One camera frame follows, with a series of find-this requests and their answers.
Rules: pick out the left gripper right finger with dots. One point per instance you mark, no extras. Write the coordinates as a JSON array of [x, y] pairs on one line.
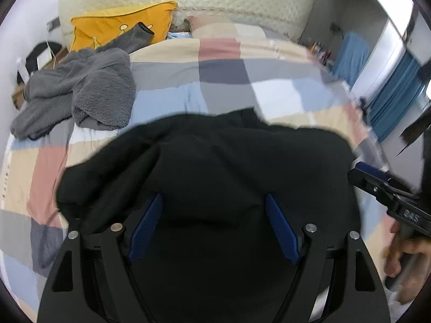
[[333, 281]]

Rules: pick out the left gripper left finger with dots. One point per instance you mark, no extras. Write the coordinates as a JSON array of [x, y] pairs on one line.
[[91, 279]]

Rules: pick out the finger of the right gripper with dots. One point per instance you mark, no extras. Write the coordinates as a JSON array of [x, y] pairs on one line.
[[364, 170], [378, 188]]

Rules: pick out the black puffer jacket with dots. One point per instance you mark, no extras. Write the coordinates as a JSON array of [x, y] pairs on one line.
[[214, 256]]

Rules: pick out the person's right hand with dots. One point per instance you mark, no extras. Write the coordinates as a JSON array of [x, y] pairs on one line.
[[414, 278]]

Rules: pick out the blue curtain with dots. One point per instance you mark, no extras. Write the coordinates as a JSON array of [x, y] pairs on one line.
[[396, 97]]

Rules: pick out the blue covered chair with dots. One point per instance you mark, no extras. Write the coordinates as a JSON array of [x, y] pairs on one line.
[[352, 56]]

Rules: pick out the grey white wardrobe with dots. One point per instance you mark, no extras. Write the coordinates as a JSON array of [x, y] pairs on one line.
[[381, 23]]

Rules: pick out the grey fleece garment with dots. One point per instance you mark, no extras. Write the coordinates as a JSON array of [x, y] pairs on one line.
[[93, 87]]

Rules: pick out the patchwork checked duvet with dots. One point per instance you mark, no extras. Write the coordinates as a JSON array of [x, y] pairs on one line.
[[279, 79]]

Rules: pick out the black bag on nightstand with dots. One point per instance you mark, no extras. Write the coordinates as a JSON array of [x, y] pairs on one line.
[[40, 56]]

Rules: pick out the checked pillow at headboard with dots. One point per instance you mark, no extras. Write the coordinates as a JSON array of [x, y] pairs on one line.
[[217, 27]]

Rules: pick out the yellow pillow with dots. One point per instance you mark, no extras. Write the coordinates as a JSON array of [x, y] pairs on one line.
[[97, 28]]

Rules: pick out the wall power socket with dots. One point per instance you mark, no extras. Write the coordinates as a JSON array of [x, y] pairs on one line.
[[53, 24]]

